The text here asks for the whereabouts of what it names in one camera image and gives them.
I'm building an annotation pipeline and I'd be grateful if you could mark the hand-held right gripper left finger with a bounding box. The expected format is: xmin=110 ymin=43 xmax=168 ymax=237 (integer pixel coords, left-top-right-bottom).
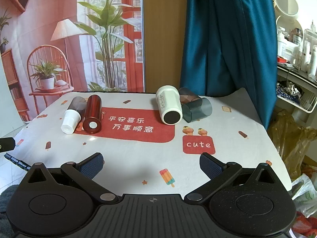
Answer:
xmin=25 ymin=152 xmax=120 ymax=203

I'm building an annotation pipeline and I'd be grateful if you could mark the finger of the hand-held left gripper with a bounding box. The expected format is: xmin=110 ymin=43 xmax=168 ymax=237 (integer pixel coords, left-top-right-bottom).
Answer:
xmin=0 ymin=137 xmax=16 ymax=152

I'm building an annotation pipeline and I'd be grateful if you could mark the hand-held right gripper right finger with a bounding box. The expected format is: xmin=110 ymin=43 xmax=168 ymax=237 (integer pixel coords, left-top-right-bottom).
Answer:
xmin=184 ymin=152 xmax=279 ymax=203

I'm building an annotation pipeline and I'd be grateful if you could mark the grey transparent cup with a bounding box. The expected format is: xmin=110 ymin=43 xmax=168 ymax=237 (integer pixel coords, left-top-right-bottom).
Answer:
xmin=178 ymin=87 xmax=213 ymax=123

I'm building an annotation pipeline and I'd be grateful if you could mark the white cup with black base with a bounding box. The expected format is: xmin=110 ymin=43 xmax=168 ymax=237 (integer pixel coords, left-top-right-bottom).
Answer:
xmin=156 ymin=85 xmax=183 ymax=125

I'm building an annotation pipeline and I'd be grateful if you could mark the dark ribbed strip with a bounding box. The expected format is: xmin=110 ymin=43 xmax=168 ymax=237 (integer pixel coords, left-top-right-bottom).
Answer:
xmin=4 ymin=153 xmax=31 ymax=171

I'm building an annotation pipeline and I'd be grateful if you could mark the printed white and red tablecloth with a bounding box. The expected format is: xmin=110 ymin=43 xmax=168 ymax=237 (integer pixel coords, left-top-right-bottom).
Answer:
xmin=4 ymin=87 xmax=293 ymax=200

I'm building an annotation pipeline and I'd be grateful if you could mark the smoky bottle with white cap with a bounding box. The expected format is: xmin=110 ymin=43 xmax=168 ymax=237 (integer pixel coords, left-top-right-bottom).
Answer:
xmin=61 ymin=96 xmax=87 ymax=135

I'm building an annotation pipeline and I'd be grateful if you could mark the dark cloth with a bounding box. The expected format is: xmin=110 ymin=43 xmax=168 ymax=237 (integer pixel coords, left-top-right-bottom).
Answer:
xmin=0 ymin=185 xmax=17 ymax=215

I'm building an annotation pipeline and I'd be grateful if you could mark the yellow plastic bag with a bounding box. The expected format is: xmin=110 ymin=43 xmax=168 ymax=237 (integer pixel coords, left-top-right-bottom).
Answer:
xmin=267 ymin=108 xmax=317 ymax=180

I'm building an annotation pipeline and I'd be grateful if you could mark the white plastic bag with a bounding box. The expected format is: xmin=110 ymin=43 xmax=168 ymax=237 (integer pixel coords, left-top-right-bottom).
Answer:
xmin=291 ymin=174 xmax=317 ymax=219

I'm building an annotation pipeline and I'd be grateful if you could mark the strawberry printed bag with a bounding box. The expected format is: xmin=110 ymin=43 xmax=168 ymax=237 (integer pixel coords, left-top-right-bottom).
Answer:
xmin=290 ymin=211 xmax=317 ymax=238

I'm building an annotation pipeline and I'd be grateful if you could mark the white shelf rack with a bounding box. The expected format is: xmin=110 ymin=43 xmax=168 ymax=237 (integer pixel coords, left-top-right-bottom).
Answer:
xmin=274 ymin=15 xmax=317 ymax=115

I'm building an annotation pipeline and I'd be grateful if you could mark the teal curtain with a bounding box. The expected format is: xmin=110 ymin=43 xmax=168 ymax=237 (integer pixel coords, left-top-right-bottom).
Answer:
xmin=179 ymin=0 xmax=277 ymax=130

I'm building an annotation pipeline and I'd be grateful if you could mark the white pump bottle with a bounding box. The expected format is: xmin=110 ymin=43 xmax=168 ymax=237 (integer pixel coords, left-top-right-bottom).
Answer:
xmin=277 ymin=27 xmax=288 ymax=56

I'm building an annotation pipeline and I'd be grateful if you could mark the clear acrylic organizer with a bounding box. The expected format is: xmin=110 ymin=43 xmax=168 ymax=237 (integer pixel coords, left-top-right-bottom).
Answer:
xmin=303 ymin=28 xmax=317 ymax=55

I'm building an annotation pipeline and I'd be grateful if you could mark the round white mirror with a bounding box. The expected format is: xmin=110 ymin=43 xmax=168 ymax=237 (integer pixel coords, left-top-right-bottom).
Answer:
xmin=272 ymin=0 xmax=300 ymax=22

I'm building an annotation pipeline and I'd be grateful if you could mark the printed room scene wall tapestry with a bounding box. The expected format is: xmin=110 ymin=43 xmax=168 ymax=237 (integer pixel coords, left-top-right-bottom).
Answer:
xmin=0 ymin=0 xmax=145 ymax=122

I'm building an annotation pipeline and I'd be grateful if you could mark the white wire basket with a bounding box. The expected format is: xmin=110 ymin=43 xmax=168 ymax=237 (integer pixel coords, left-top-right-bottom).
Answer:
xmin=276 ymin=79 xmax=317 ymax=114

